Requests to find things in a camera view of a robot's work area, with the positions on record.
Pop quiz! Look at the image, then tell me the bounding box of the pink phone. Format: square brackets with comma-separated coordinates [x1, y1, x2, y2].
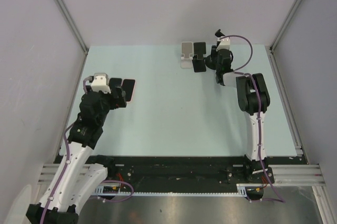
[122, 79, 136, 102]

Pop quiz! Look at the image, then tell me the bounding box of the black phone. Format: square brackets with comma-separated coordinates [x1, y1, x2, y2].
[109, 78, 123, 89]

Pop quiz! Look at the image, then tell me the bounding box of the white phone stand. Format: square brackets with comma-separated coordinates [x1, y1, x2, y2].
[181, 42, 194, 68]

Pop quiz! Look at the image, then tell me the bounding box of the black rectangular phone stand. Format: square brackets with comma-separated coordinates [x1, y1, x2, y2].
[192, 42, 206, 73]

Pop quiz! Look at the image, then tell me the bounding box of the black round base stand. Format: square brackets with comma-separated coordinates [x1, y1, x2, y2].
[205, 29, 225, 70]

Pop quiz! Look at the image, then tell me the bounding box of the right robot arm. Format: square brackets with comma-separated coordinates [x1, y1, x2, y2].
[211, 47, 270, 182]

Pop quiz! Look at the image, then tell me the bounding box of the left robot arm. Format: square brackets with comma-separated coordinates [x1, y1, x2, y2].
[26, 85, 126, 223]

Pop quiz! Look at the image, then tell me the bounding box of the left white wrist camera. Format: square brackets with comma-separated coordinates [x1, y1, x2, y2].
[90, 73, 111, 94]

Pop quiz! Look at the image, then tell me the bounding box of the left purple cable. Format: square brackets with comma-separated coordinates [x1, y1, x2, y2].
[39, 76, 135, 224]

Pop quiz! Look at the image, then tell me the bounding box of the purple cable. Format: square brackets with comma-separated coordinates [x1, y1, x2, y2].
[218, 35, 286, 203]
[39, 76, 135, 224]

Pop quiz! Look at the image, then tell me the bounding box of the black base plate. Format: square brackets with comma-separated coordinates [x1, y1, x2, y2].
[85, 155, 262, 194]

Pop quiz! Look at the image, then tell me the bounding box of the white slotted cable duct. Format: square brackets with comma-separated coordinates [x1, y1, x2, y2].
[91, 184, 264, 201]

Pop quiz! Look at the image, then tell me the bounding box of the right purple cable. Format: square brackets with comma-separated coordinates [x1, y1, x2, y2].
[218, 35, 286, 203]

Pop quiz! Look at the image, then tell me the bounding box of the left aluminium frame post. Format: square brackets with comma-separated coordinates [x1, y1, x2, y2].
[54, 0, 88, 55]

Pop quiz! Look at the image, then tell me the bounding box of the right aluminium table rail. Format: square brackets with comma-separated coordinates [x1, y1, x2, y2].
[265, 46, 306, 157]

